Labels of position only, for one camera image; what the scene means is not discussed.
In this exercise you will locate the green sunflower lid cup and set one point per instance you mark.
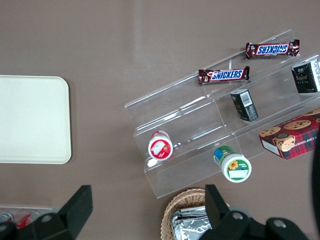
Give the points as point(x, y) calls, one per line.
point(236, 168)

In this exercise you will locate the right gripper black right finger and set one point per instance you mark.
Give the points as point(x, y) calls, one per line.
point(217, 207)

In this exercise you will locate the red lid yogurt cup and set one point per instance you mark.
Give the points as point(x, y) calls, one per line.
point(160, 148)

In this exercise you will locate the black drink carton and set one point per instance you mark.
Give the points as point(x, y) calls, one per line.
point(306, 77)
point(245, 106)

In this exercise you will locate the foil wrapped sandwich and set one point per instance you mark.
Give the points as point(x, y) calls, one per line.
point(191, 222)

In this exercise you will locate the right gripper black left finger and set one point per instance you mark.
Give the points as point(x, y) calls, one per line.
point(75, 210)

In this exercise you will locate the light wicker basket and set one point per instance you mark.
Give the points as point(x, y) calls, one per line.
point(175, 202)

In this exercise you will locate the red cola bottle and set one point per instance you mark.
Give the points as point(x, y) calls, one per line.
point(3, 218)
point(26, 218)

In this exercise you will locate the cream plastic tray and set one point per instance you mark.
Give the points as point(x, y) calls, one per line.
point(32, 120)

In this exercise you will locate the Snickers chocolate bar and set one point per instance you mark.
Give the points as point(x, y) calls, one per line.
point(224, 75)
point(272, 49)

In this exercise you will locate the red tartan cookie box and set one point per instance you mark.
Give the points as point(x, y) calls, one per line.
point(292, 140)

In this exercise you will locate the clear acrylic bottle rack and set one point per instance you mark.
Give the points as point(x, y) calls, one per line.
point(15, 209)

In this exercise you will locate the clear acrylic step shelf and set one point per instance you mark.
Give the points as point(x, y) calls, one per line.
point(190, 117)

